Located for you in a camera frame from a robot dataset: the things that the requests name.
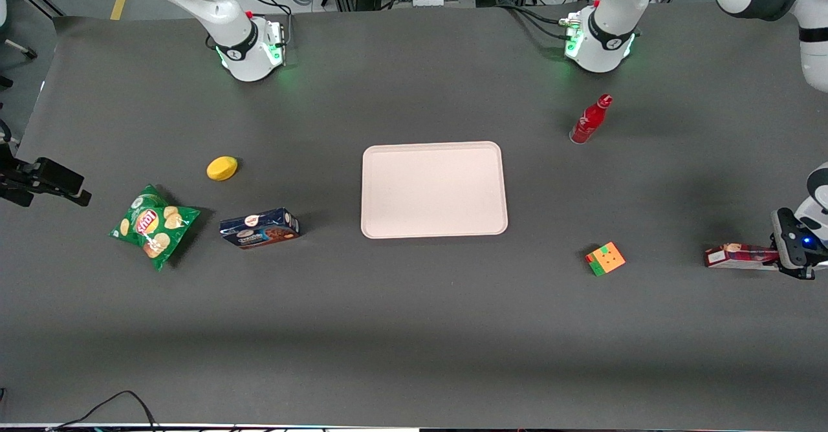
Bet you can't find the yellow lemon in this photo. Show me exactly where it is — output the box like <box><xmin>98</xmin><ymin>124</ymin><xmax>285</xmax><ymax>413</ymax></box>
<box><xmin>206</xmin><ymin>156</ymin><xmax>239</xmax><ymax>181</ymax></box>

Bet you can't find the pale pink plastic tray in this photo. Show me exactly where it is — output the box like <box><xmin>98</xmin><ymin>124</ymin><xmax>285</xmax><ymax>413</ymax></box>
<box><xmin>361</xmin><ymin>141</ymin><xmax>509</xmax><ymax>239</ymax></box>

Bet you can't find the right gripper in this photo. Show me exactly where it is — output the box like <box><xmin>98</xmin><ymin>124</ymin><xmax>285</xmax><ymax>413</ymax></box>
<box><xmin>0</xmin><ymin>154</ymin><xmax>92</xmax><ymax>208</ymax></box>

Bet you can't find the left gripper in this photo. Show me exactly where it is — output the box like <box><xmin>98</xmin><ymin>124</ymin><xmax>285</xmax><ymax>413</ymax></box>
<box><xmin>771</xmin><ymin>208</ymin><xmax>828</xmax><ymax>281</ymax></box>

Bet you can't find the red tartan cookie box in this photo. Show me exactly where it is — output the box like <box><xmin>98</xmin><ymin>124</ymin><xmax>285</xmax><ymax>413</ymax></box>
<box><xmin>704</xmin><ymin>243</ymin><xmax>781</xmax><ymax>270</ymax></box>

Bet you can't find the black base cable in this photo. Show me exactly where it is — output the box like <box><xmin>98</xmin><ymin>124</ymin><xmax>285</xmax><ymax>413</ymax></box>
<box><xmin>243</xmin><ymin>0</ymin><xmax>293</xmax><ymax>32</ymax></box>

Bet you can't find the green chips bag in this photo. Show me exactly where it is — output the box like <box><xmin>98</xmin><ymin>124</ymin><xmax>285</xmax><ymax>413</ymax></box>
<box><xmin>109</xmin><ymin>184</ymin><xmax>201</xmax><ymax>271</ymax></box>

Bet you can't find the dark blue cookie box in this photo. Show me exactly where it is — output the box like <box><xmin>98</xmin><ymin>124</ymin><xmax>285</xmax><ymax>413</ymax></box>
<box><xmin>219</xmin><ymin>208</ymin><xmax>301</xmax><ymax>250</ymax></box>

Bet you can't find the dark grey table mat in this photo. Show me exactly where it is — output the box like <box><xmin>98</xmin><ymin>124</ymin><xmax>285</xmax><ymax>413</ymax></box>
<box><xmin>0</xmin><ymin>0</ymin><xmax>828</xmax><ymax>429</ymax></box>

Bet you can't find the thin black table cable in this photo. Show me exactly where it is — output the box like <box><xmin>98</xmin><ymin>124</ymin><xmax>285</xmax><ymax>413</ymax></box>
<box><xmin>49</xmin><ymin>390</ymin><xmax>159</xmax><ymax>432</ymax></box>

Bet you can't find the black cable bundle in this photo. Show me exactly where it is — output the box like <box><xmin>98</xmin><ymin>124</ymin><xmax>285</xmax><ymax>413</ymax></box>
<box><xmin>497</xmin><ymin>2</ymin><xmax>576</xmax><ymax>41</ymax></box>

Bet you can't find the colourful puzzle cube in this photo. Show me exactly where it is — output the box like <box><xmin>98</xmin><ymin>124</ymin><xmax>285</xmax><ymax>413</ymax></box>
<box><xmin>585</xmin><ymin>242</ymin><xmax>626</xmax><ymax>277</ymax></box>

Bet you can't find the red drink bottle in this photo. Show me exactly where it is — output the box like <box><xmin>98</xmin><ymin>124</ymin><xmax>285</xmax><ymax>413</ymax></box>
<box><xmin>569</xmin><ymin>94</ymin><xmax>613</xmax><ymax>145</ymax></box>

